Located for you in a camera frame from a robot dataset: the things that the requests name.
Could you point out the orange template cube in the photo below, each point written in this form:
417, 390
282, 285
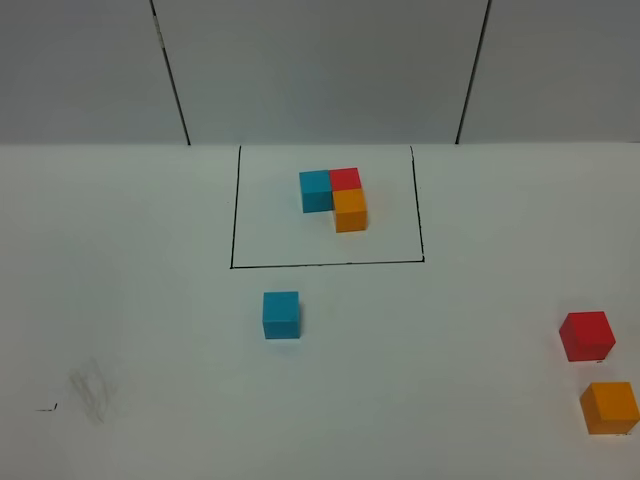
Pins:
350, 210

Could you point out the blue template cube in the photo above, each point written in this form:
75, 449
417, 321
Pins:
316, 191

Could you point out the red template cube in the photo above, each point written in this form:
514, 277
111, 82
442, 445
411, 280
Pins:
344, 179

